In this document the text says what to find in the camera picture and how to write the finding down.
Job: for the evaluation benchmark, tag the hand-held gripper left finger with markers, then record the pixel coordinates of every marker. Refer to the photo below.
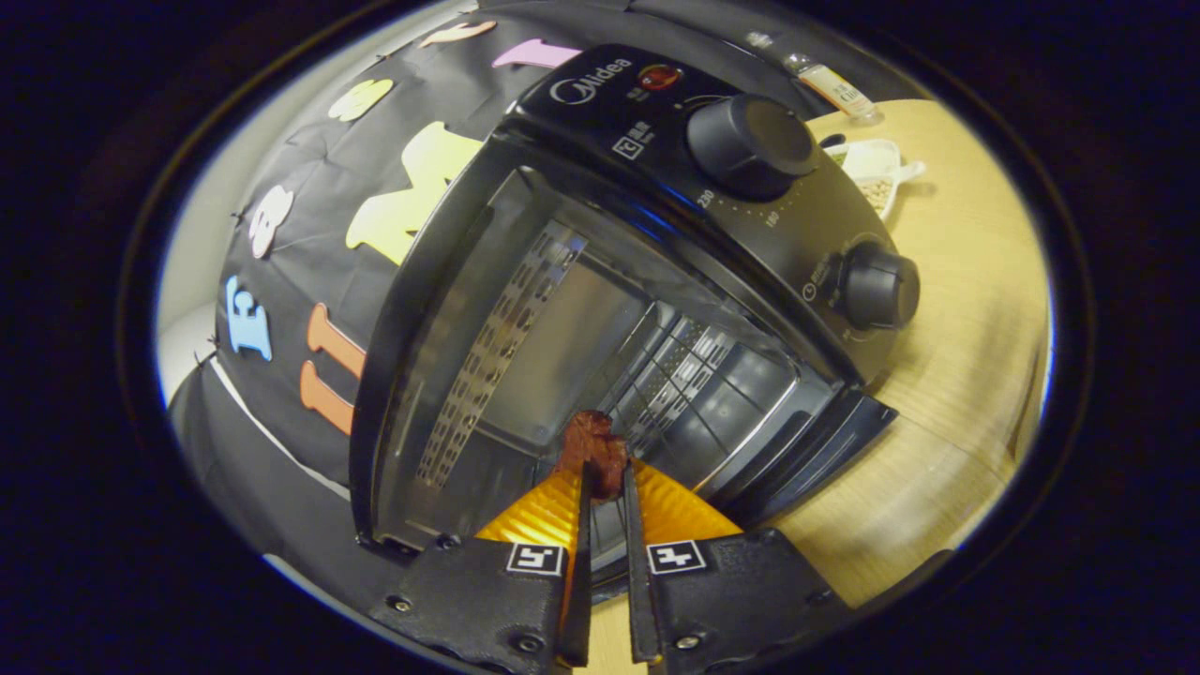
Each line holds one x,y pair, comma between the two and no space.
581,581

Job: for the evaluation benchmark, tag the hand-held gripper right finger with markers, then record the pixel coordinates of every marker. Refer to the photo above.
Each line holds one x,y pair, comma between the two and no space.
637,581

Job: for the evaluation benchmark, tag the small clear glass bottle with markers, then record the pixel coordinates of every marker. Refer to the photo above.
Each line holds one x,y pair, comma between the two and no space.
839,89

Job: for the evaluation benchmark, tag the black toaster oven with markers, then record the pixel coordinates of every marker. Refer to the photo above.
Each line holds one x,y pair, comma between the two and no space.
750,234

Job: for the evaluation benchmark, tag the white divided seasoning dish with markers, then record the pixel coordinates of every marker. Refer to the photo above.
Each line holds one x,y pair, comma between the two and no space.
877,173

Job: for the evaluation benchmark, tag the red-brown meat slice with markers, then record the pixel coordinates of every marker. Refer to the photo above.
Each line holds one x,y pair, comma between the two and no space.
592,448

